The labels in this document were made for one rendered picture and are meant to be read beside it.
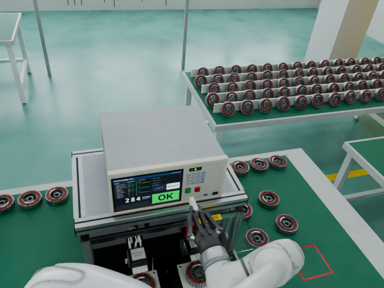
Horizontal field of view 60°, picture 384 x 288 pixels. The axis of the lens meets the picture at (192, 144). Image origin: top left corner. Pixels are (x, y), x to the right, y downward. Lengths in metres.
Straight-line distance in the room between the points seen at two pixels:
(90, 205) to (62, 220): 0.48
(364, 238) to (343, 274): 0.28
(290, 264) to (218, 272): 0.20
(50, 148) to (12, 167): 0.37
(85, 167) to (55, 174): 1.71
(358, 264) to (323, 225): 0.25
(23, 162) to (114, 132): 2.14
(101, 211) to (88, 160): 0.31
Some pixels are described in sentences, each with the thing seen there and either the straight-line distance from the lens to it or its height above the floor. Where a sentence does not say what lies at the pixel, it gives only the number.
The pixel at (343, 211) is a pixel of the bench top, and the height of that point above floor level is 0.75.
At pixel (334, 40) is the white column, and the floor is 0.67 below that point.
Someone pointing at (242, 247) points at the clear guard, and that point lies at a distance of 1.31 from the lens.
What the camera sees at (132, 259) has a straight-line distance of 1.42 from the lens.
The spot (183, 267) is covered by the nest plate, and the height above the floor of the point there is 0.78.
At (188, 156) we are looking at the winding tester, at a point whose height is 1.32.
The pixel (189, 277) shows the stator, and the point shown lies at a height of 0.82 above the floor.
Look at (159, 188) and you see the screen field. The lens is 1.24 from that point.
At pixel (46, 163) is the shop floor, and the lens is 3.34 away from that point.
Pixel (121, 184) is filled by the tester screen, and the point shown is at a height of 1.27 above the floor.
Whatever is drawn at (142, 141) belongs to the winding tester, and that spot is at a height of 1.32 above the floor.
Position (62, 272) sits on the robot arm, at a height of 1.66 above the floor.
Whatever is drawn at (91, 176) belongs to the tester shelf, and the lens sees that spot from 1.46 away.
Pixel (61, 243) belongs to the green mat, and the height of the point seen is 0.75.
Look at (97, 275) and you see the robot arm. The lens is 0.52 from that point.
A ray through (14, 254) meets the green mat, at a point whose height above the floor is 0.75.
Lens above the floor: 2.10
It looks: 37 degrees down
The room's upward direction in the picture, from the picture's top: 5 degrees clockwise
